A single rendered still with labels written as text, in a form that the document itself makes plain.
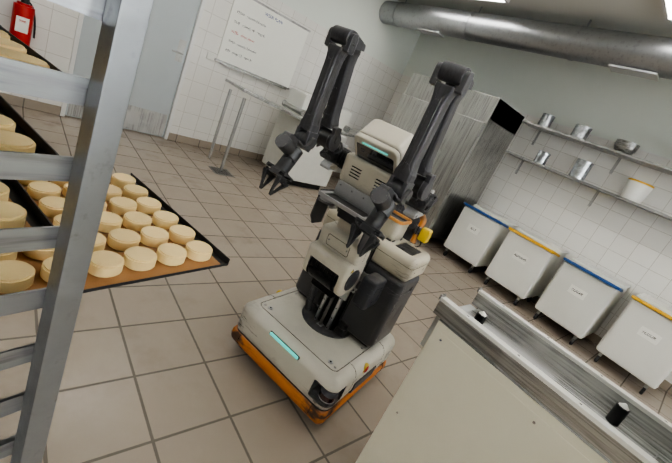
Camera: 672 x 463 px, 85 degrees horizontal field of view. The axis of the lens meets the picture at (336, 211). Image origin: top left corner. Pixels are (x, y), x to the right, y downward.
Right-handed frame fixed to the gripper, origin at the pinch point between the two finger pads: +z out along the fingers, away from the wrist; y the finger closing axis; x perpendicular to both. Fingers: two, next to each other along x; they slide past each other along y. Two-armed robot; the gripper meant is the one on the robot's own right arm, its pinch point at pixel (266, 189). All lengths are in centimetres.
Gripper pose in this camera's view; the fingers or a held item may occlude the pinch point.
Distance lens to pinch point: 139.6
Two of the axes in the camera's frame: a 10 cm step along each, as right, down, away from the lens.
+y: 7.5, 4.7, -4.7
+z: -5.8, 8.0, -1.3
